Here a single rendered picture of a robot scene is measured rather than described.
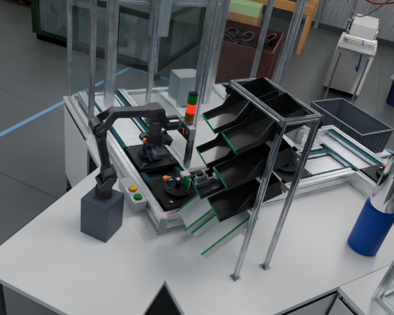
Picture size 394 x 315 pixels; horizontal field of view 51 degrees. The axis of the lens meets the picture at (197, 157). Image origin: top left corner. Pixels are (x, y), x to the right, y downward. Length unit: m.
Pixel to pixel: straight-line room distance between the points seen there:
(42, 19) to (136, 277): 5.39
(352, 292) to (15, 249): 1.51
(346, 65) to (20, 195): 4.87
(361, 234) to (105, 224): 1.25
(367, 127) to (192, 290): 2.65
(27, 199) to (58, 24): 3.59
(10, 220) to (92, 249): 1.54
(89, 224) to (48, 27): 5.07
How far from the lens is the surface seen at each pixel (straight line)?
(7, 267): 1.91
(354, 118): 4.10
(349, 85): 6.70
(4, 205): 3.54
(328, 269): 2.13
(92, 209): 1.88
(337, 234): 2.35
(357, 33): 6.48
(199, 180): 1.75
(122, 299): 1.76
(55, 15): 6.61
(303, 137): 3.02
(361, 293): 2.11
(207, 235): 1.82
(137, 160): 2.30
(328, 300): 2.14
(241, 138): 1.52
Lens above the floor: 2.26
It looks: 32 degrees down
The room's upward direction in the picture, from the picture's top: 11 degrees clockwise
